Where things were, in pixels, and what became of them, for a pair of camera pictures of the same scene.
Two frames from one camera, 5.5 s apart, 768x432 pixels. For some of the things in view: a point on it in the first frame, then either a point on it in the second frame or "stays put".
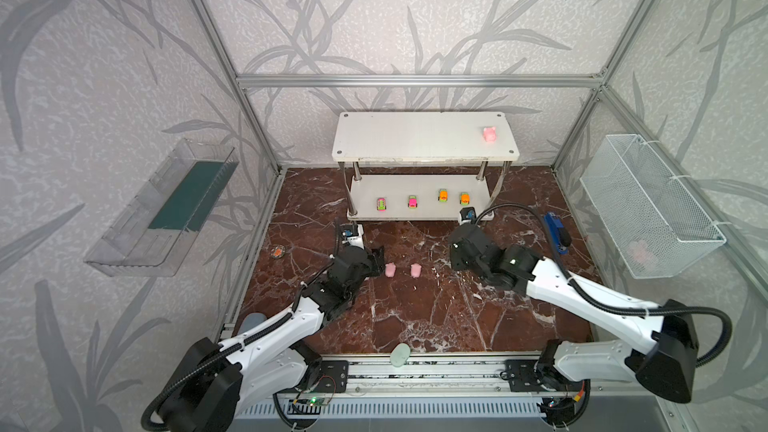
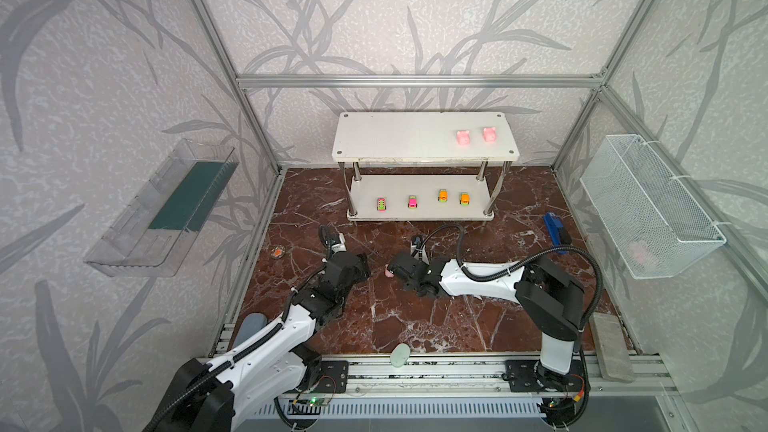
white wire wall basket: [653, 222] stays put
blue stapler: [557, 232] stays put
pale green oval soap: [399, 354] stays put
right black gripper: [458, 246] to [399, 266]
